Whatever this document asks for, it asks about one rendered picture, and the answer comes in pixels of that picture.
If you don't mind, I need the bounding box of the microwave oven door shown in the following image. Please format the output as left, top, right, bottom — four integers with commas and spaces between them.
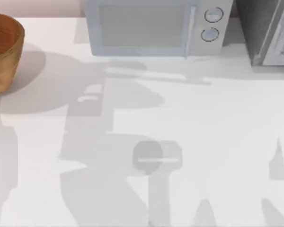
83, 0, 199, 57

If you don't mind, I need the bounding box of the round microwave knob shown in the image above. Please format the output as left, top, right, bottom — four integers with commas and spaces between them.
204, 7, 224, 23
200, 27, 220, 43

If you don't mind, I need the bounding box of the pale microwave oven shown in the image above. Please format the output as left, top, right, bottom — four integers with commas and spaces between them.
82, 0, 234, 59

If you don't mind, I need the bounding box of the brown wooden basket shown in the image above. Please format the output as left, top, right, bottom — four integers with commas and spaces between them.
0, 12, 26, 95

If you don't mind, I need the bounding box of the microwave door handle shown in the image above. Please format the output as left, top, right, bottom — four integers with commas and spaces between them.
184, 6, 196, 60

